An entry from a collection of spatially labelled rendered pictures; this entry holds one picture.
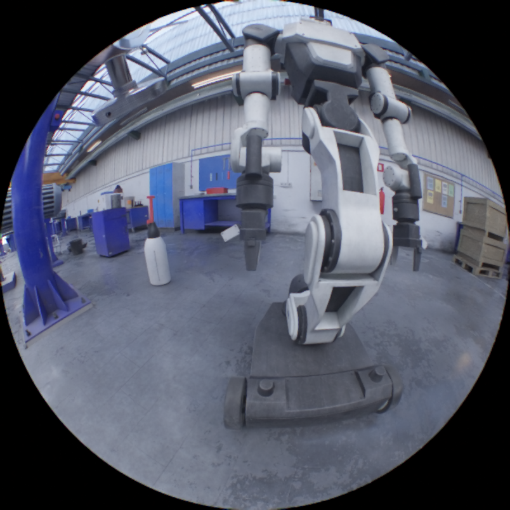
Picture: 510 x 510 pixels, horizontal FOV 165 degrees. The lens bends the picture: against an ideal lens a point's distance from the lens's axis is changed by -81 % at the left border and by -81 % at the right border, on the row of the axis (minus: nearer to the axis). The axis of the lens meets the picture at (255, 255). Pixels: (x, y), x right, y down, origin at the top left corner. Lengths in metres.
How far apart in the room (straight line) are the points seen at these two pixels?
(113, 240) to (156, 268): 1.60
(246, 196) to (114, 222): 2.81
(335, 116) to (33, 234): 1.84
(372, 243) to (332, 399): 0.44
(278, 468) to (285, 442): 0.10
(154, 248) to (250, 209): 1.25
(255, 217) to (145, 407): 0.79
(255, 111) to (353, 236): 0.38
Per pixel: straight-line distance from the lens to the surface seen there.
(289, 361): 0.67
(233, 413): 0.56
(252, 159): 0.38
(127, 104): 0.44
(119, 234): 3.13
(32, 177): 1.76
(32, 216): 1.72
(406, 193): 0.56
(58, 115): 2.05
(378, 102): 0.67
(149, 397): 0.85
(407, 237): 0.54
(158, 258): 1.58
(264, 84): 0.55
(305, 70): 0.60
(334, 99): 0.54
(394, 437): 0.85
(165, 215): 4.84
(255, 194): 0.38
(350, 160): 0.47
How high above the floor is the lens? 0.69
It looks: 17 degrees down
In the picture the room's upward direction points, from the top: straight up
